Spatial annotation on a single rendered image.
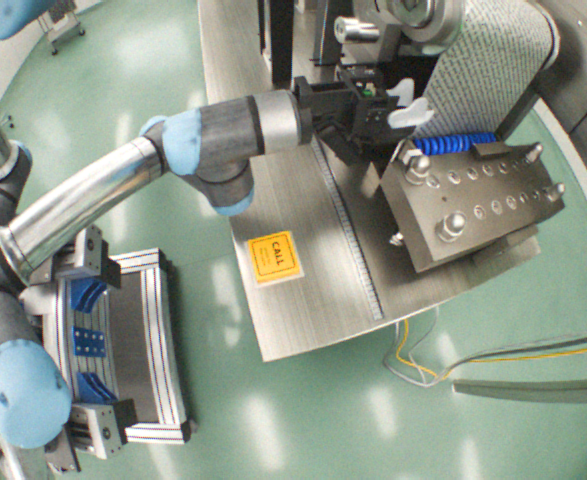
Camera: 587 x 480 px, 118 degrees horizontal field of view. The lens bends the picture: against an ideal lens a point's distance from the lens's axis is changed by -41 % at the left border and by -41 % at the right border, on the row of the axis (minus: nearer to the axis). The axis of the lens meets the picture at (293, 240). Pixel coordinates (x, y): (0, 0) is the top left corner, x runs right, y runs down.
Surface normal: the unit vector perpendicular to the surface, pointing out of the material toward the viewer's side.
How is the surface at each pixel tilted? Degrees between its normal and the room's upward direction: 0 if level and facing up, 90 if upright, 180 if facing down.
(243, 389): 0
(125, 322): 0
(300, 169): 0
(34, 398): 87
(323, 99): 90
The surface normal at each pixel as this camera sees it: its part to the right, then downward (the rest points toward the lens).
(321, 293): 0.02, -0.36
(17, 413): 0.88, 0.44
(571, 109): -0.96, 0.24
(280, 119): 0.21, 0.37
